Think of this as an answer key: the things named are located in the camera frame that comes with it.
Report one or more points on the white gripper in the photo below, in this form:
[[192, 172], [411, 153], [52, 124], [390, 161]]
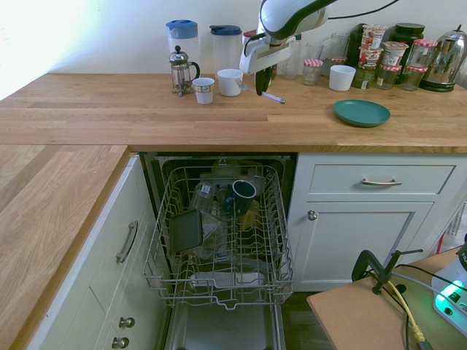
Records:
[[268, 51]]

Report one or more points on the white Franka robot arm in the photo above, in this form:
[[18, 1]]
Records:
[[281, 14]]

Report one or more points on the stainless dishwasher door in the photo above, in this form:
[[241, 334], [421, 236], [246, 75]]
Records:
[[226, 331]]

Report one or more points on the green-lid spice jar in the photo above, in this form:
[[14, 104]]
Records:
[[274, 73]]

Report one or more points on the clear bottle green lid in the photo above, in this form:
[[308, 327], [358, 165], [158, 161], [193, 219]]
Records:
[[293, 65]]

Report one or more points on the glass jar red checkered lid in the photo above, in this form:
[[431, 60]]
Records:
[[337, 60], [413, 78], [312, 74], [423, 54], [387, 78]]

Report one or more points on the clear pitcher dark blue lid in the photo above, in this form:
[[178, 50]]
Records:
[[224, 51]]

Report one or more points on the clear drinking glass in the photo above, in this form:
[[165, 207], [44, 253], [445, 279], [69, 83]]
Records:
[[315, 51]]

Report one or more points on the white cup patterned band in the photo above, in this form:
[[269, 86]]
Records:
[[203, 93]]

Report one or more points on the wide white cup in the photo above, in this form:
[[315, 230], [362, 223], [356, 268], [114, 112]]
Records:
[[342, 78]]

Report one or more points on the empty glass jar without lid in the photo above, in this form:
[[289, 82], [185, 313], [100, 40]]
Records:
[[340, 45]]

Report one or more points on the glass French press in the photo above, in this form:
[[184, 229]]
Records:
[[180, 69]]

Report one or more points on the clear pitcher light blue lid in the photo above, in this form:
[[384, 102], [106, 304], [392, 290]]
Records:
[[188, 40]]

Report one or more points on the green tin can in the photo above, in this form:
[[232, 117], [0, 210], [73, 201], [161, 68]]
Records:
[[363, 79]]

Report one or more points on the teal plastic plate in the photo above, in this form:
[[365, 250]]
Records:
[[361, 113]]

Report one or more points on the oatmeal cup red label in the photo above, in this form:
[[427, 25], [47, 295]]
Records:
[[370, 58]]

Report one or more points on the dark blue mug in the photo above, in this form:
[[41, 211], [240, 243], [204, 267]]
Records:
[[242, 193]]

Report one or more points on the stacked yogurt cups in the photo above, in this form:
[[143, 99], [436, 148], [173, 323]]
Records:
[[374, 36]]

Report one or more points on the white drawer front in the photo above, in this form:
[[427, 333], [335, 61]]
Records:
[[335, 178]]

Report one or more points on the oatmeal cup white label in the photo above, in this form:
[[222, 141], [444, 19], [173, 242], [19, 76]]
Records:
[[394, 54]]

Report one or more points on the clear glass in rack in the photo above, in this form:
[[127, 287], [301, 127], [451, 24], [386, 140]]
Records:
[[204, 198]]

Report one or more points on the yellow plastic item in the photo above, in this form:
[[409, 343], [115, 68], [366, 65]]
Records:
[[250, 218]]

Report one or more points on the metal cabinet knob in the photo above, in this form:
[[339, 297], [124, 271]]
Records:
[[312, 215], [127, 322], [120, 342]]

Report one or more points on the black protein powder tub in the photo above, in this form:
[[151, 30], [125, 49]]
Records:
[[406, 33]]

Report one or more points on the clear plastic container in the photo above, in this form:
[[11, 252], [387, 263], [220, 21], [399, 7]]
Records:
[[215, 237]]

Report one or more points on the black square container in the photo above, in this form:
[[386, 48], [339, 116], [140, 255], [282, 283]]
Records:
[[186, 231]]

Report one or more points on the stainless steel electric kettle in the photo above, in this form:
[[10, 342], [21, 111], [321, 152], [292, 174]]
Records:
[[445, 58]]

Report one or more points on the white cabinet door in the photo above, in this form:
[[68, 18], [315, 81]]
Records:
[[357, 248]]

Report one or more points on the white dish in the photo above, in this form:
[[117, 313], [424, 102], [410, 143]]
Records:
[[251, 279]]

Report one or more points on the black C-clamp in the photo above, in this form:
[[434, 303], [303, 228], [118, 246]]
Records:
[[363, 260]]

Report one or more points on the white plastic bag red print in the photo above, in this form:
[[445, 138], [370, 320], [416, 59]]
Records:
[[456, 226]]

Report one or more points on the white cabinet front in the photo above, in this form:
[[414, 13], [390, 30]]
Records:
[[109, 291]]

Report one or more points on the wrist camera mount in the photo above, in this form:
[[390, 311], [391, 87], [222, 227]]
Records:
[[257, 38]]

